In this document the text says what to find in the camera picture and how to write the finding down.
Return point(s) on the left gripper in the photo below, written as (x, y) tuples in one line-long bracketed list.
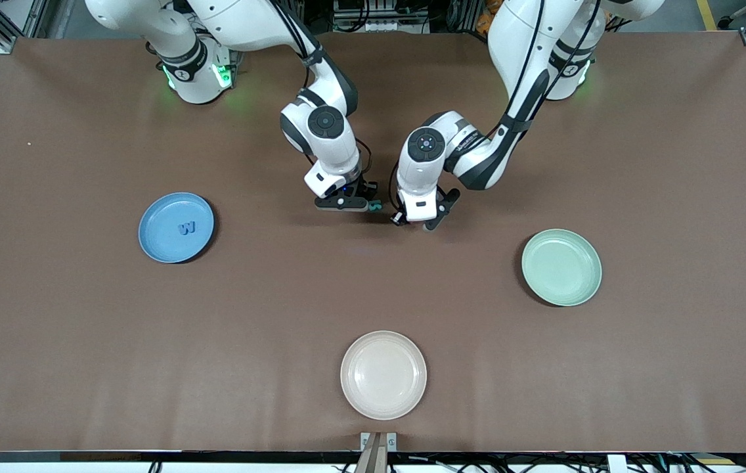
[(444, 205)]

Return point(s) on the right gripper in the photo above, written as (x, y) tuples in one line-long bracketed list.
[(361, 188)]

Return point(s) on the blue foam letter M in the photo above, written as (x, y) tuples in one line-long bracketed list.
[(187, 228)]

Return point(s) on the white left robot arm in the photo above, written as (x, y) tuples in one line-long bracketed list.
[(524, 66)]

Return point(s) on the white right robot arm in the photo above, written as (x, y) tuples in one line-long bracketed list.
[(327, 125)]

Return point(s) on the beige plate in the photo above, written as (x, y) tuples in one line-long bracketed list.
[(383, 374)]

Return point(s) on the green plate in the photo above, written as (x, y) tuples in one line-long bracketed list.
[(561, 267)]

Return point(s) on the blue plate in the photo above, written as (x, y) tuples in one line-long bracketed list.
[(163, 243)]

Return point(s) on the black electronics box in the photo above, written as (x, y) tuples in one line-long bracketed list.
[(379, 13)]

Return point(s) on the bag of orange items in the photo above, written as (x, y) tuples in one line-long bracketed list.
[(486, 20)]

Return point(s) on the brown table cover sheet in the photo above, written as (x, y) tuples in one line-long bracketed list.
[(84, 361)]

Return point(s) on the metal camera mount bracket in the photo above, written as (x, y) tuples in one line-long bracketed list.
[(376, 453)]

